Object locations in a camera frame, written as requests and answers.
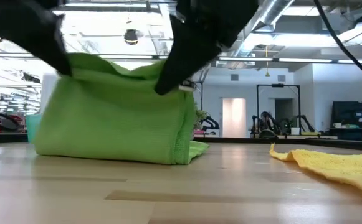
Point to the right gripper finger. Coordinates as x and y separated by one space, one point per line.
183 56

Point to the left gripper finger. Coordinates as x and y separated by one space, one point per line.
53 43

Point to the teal translucent plastic basket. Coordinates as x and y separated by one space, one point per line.
33 127

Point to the green microfiber towel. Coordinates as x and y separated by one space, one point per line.
112 118

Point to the yellow microfiber towel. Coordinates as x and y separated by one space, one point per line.
339 169

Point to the black background robot arm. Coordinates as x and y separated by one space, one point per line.
306 123
266 123
212 123

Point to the long ceiling light bar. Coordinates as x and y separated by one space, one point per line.
246 59

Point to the white building column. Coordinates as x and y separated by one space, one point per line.
48 93

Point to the black ceiling device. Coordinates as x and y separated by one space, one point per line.
131 36

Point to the artificial green potted plant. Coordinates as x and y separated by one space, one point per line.
199 119

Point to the white door panel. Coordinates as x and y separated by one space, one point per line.
234 116

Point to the red and black machine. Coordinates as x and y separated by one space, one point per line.
14 119

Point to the white cup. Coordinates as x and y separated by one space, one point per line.
295 130

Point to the black background cabinet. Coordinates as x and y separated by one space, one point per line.
352 115

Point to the black background stand frame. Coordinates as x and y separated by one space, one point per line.
277 85
202 93

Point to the silver slanted ventilation duct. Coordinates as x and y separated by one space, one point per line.
274 12

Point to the black aluminium table frame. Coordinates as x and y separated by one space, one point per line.
339 144

